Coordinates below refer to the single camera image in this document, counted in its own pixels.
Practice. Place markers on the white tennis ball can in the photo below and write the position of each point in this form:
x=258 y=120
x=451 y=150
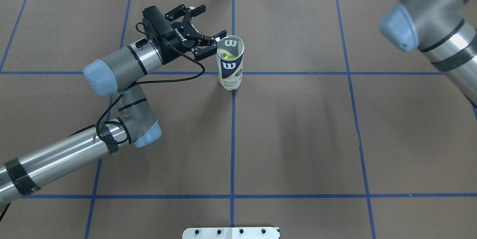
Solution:
x=230 y=71

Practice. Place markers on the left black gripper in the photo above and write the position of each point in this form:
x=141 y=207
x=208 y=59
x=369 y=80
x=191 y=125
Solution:
x=175 y=42

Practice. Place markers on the yellow tennis ball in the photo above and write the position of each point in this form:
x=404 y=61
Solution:
x=228 y=57

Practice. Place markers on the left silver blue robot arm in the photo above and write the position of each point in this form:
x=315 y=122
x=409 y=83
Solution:
x=129 y=119

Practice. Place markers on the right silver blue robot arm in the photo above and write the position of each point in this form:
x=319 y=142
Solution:
x=436 y=29

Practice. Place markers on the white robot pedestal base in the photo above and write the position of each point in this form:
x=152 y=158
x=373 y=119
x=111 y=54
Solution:
x=232 y=233

